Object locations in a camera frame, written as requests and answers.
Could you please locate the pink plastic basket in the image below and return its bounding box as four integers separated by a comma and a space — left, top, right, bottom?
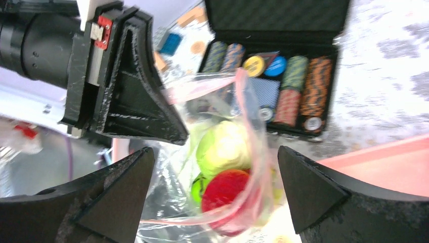
318, 134, 428, 196

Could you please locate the red toy apple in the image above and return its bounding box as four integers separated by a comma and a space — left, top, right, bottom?
201, 169, 266, 237

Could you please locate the black poker chip case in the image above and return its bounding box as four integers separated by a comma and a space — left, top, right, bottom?
205, 1, 350, 138

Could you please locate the floral tablecloth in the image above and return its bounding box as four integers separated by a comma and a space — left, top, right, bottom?
152, 0, 429, 243

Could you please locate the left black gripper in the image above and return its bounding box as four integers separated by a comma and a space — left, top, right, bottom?
1, 1, 188, 145

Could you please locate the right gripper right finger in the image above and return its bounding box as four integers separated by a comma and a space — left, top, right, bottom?
278, 146, 428, 242

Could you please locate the clear zip top bag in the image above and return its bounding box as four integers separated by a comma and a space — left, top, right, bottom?
136, 68, 276, 242

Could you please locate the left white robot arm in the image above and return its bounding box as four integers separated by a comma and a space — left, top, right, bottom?
1, 1, 188, 145

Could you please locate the light green toy cabbage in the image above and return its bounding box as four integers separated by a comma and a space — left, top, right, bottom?
195, 121, 251, 178

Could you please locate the tan toy piece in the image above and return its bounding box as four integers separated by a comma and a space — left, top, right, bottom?
177, 7, 207, 27

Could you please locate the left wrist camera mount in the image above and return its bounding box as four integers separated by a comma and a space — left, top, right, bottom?
76, 0, 124, 31

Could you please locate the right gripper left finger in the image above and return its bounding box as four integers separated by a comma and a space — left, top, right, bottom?
1, 147, 155, 242

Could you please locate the green bumpy toy fruit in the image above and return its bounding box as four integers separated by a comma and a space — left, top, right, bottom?
191, 173, 209, 206

